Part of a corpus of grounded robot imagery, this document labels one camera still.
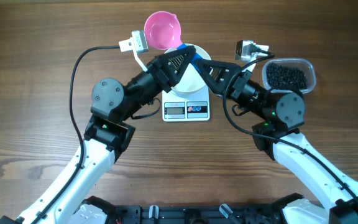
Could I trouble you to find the clear plastic container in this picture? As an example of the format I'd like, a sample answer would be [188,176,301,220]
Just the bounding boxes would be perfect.
[262,58,316,94]

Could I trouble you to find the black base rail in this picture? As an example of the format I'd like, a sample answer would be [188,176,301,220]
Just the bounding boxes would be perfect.
[106,204,285,224]

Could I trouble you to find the black beans in container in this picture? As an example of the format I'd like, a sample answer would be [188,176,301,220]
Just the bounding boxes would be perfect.
[267,63,307,90]

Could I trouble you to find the white digital kitchen scale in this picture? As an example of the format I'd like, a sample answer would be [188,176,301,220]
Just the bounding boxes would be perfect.
[162,86,210,122]

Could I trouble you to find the pink scoop with blue handle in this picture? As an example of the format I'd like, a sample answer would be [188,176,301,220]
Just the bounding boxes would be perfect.
[144,11,202,73]

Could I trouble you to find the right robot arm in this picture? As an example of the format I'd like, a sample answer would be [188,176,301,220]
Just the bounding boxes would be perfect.
[195,59,358,223]

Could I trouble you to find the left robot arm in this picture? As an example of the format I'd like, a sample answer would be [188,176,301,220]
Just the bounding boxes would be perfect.
[0,46,196,223]

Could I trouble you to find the right black camera cable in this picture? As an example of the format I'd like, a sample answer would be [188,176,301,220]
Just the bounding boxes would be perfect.
[222,51,358,224]

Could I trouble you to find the white bowl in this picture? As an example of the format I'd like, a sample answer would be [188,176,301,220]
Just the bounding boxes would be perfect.
[165,44,211,96]

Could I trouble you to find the black camera cable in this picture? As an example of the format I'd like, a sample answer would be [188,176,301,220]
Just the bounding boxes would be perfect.
[35,45,121,224]
[222,51,358,224]

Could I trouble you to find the left black camera cable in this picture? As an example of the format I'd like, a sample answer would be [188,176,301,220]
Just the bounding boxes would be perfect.
[35,45,121,224]

